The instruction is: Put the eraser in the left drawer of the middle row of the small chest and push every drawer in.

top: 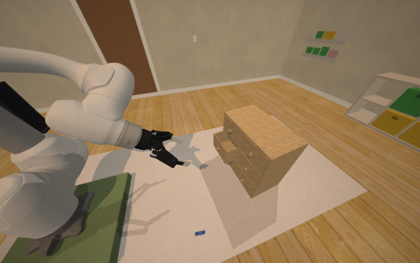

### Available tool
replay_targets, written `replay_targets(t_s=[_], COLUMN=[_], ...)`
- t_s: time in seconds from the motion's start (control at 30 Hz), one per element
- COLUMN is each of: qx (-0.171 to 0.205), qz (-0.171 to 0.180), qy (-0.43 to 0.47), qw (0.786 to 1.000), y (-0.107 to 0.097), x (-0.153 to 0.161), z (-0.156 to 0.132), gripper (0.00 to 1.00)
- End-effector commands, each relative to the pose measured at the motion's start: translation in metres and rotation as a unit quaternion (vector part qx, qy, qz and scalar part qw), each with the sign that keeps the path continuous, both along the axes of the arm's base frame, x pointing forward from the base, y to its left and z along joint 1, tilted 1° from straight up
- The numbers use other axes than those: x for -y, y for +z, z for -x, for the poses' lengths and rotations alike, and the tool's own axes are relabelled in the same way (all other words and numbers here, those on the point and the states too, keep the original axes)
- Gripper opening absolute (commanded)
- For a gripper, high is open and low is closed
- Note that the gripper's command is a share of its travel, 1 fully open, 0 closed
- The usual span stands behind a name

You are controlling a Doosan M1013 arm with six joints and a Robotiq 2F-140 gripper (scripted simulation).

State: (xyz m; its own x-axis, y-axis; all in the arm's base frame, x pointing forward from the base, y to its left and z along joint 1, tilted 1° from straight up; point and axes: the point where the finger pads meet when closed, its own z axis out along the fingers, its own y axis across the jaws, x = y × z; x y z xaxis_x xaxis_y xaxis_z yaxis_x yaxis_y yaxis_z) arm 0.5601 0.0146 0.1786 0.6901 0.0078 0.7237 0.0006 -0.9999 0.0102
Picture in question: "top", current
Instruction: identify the small wooden chest of drawers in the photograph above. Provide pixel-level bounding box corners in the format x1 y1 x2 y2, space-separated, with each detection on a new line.
224 104 309 199

